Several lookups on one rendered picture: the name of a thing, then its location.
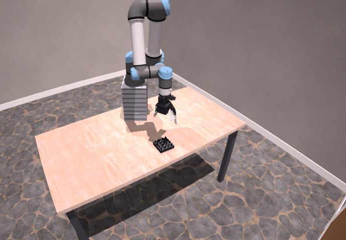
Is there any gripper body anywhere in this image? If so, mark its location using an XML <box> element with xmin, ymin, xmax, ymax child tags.
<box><xmin>155</xmin><ymin>94</ymin><xmax>172</xmax><ymax>115</ymax></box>

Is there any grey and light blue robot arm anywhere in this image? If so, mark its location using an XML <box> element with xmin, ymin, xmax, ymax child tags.
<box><xmin>124</xmin><ymin>0</ymin><xmax>176</xmax><ymax>101</ymax></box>

